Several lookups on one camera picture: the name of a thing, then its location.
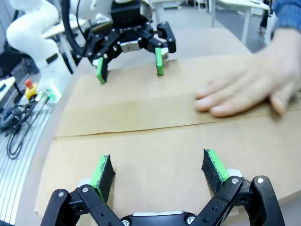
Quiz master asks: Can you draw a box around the person's right hand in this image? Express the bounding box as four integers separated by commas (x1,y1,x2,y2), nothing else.
194,28,301,118

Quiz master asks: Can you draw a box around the green lit electronic module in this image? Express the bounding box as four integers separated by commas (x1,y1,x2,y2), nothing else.
41,85,59,104

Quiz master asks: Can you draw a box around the yellow red emergency stop button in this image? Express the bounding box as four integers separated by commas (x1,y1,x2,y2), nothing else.
24,79,39,101

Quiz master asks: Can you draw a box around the black cable bundle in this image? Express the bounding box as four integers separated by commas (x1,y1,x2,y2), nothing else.
0,100,51,161

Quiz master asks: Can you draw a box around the large brown cardboard box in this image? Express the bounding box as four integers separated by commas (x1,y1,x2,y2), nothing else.
34,53,301,216

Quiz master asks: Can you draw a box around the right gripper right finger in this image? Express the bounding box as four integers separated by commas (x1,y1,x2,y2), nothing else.
195,148,286,226

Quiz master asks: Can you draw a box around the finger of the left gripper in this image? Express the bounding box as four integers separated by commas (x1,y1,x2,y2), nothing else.
86,28,121,84
138,21,177,76

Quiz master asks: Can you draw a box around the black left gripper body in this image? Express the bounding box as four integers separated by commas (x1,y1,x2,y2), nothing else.
110,2,154,53

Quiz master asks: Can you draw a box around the white table with grey leg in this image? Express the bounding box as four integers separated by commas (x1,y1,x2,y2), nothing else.
216,0,271,46

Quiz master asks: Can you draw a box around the person's right forearm denim sleeve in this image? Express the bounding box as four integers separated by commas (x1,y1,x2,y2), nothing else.
274,0,301,30

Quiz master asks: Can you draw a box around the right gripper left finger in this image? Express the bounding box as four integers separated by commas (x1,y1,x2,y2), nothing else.
41,154,123,226

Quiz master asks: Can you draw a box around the black left arm cable sleeve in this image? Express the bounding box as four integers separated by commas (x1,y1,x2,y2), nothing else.
60,0,85,75

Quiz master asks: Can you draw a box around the white control device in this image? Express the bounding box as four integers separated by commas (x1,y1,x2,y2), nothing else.
0,76,16,99

